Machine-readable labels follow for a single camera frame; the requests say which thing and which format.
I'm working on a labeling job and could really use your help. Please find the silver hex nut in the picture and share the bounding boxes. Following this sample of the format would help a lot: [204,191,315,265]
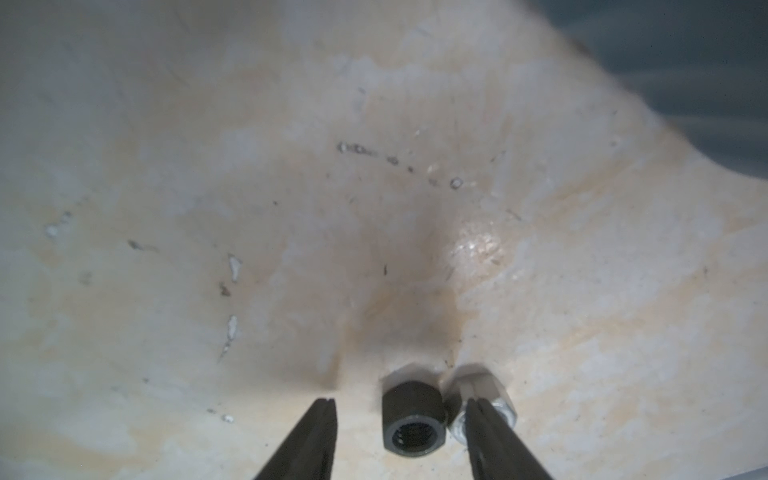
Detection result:
[443,371,518,446]

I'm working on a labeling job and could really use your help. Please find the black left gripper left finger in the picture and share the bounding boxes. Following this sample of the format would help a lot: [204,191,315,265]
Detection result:
[254,398,338,480]

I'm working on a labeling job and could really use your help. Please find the black hex nut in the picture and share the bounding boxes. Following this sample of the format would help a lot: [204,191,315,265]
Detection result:
[382,380,447,458]

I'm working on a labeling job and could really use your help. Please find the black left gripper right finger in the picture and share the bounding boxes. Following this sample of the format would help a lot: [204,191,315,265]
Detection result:
[465,399,553,480]

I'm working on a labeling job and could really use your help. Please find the teal plastic storage box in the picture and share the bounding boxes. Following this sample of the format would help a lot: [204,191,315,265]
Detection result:
[535,1,767,179]

